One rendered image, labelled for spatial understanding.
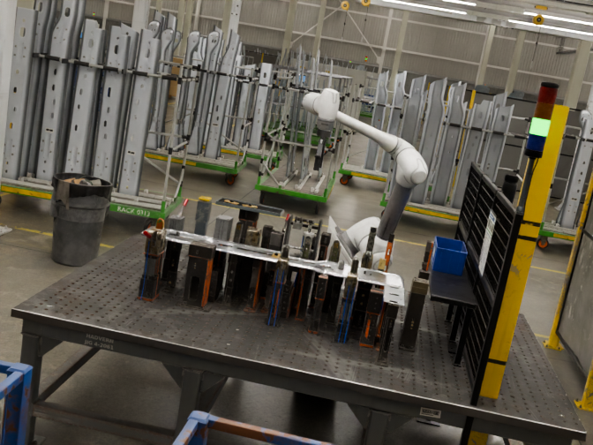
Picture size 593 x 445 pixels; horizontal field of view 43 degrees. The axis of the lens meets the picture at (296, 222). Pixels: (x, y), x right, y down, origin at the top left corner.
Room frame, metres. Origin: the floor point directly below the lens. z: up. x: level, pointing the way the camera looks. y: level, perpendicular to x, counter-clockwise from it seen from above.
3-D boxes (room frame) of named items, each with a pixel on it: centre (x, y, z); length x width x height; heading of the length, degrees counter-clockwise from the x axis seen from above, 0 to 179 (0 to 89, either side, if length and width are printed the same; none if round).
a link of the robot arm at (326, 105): (3.98, -0.05, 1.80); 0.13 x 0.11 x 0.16; 30
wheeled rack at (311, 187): (10.85, 0.07, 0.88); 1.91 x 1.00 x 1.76; 175
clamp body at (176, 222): (3.96, 0.65, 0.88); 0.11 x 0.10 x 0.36; 174
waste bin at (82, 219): (6.15, 1.83, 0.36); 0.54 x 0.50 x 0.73; 174
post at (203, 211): (4.12, 0.53, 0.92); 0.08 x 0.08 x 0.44; 84
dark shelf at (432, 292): (3.85, -0.84, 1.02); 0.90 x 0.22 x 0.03; 174
